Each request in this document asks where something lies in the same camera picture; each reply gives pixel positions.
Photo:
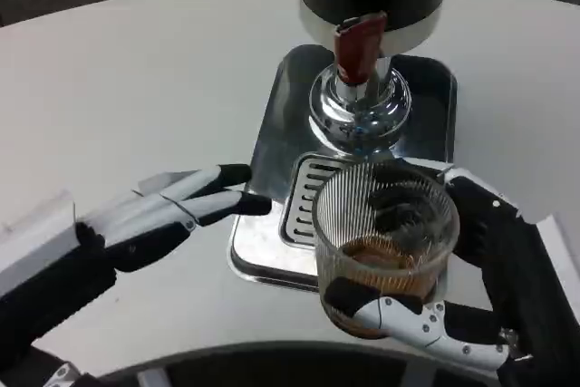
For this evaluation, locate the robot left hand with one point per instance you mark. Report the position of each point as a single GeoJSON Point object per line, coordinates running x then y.
{"type": "Point", "coordinates": [59, 269]}

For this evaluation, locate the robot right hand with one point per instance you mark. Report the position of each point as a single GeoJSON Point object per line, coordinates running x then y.
{"type": "Point", "coordinates": [512, 269]}

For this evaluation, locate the clear ribbed glass cup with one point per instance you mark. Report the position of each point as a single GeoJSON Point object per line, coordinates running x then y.
{"type": "Point", "coordinates": [362, 224]}

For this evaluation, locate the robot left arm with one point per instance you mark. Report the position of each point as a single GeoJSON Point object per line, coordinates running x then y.
{"type": "Point", "coordinates": [50, 371]}

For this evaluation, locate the steel drip tray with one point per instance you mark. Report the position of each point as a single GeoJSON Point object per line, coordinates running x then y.
{"type": "Point", "coordinates": [267, 242]}

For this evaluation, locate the slotted steel tray grid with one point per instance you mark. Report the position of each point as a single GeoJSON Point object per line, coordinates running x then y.
{"type": "Point", "coordinates": [303, 192]}

